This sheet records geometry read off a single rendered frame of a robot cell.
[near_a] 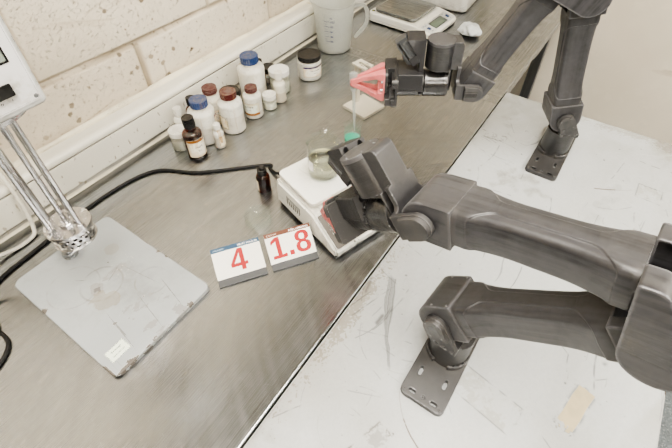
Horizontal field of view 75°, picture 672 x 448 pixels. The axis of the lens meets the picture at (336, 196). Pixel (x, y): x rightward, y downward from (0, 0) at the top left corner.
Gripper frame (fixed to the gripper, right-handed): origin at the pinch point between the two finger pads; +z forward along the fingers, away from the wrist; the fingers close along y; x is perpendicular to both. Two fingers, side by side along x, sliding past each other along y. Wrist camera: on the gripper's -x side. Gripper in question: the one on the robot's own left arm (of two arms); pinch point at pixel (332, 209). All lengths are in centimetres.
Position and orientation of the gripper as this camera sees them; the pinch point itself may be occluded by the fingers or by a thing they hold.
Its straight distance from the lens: 74.3
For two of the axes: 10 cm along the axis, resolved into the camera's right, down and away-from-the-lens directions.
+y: -7.8, 4.5, -4.3
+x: 3.9, 9.0, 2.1
